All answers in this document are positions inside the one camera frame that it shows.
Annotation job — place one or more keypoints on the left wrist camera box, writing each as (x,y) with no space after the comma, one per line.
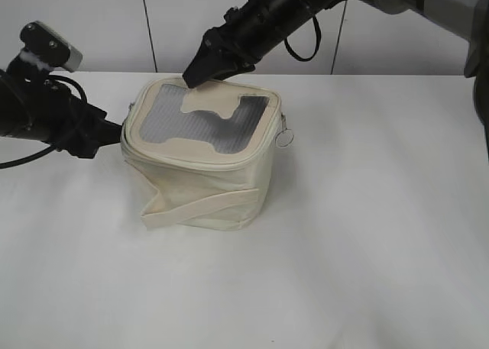
(51,48)

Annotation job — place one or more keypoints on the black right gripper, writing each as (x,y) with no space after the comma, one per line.
(248,34)

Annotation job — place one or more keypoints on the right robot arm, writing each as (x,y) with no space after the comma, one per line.
(467,19)

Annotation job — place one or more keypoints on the metal ring zipper pull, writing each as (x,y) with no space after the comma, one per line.
(285,135)

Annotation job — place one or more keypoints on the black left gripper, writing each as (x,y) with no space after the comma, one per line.
(62,117)

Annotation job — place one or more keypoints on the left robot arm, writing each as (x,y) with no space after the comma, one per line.
(15,118)

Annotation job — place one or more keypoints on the cream canvas zipper bag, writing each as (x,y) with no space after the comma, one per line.
(202,156)

